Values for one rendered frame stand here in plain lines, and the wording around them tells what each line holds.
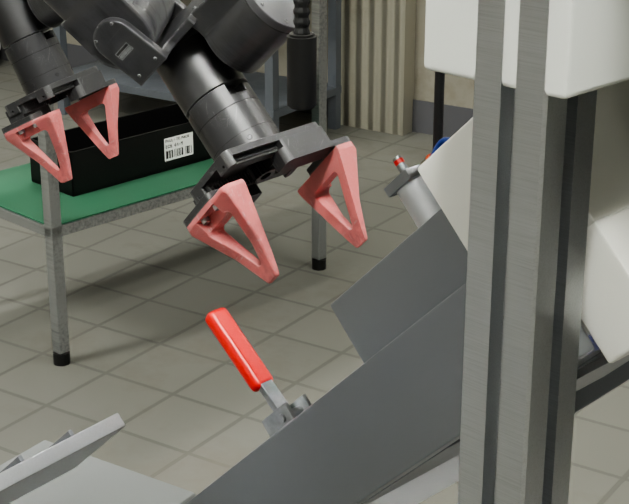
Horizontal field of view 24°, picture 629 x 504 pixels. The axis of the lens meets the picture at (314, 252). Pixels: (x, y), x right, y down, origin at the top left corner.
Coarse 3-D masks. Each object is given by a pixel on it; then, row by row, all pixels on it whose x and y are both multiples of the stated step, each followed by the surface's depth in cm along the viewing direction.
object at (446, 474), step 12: (456, 456) 158; (444, 468) 156; (456, 468) 157; (420, 480) 154; (432, 480) 155; (444, 480) 155; (456, 480) 156; (396, 492) 151; (408, 492) 152; (420, 492) 153; (432, 492) 154
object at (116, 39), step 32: (192, 0) 116; (224, 0) 110; (256, 0) 109; (288, 0) 113; (96, 32) 112; (128, 32) 111; (224, 32) 111; (256, 32) 110; (288, 32) 111; (128, 64) 113; (160, 64) 112; (256, 64) 113
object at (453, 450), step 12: (600, 360) 97; (624, 360) 107; (588, 372) 95; (600, 372) 104; (576, 384) 101; (588, 384) 112; (456, 444) 87; (444, 456) 93; (420, 468) 90; (432, 468) 100; (396, 480) 90; (408, 480) 97; (384, 492) 94
